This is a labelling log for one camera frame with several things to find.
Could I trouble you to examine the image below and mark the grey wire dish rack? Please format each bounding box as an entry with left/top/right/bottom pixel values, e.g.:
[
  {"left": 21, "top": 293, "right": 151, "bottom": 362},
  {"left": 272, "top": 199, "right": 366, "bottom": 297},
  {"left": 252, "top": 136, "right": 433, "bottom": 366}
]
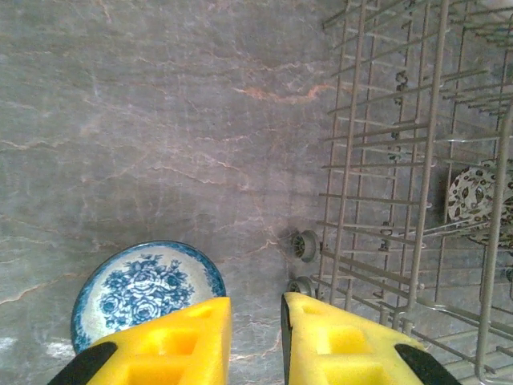
[{"left": 286, "top": 0, "right": 513, "bottom": 385}]

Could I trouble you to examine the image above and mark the blue floral ceramic bowl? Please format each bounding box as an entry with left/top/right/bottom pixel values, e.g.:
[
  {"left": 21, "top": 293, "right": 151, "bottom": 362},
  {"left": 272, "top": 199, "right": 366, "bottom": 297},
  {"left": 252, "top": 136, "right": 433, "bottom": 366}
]
[{"left": 71, "top": 239, "right": 226, "bottom": 356}]

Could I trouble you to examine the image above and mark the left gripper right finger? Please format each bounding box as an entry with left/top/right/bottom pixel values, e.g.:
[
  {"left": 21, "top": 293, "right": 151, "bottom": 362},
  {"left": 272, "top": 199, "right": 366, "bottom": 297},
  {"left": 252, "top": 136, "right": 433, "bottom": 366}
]
[{"left": 280, "top": 291, "right": 463, "bottom": 385}]

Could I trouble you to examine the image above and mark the white bowl leaf-pattern outside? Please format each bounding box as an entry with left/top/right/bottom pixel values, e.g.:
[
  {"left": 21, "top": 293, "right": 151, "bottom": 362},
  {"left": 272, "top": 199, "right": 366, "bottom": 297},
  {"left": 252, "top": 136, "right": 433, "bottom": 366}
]
[{"left": 446, "top": 158, "right": 513, "bottom": 245}]

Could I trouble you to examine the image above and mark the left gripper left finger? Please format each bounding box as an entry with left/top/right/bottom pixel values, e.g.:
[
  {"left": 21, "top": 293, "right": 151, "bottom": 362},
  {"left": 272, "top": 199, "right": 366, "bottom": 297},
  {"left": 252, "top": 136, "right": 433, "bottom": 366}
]
[{"left": 47, "top": 296, "right": 233, "bottom": 385}]

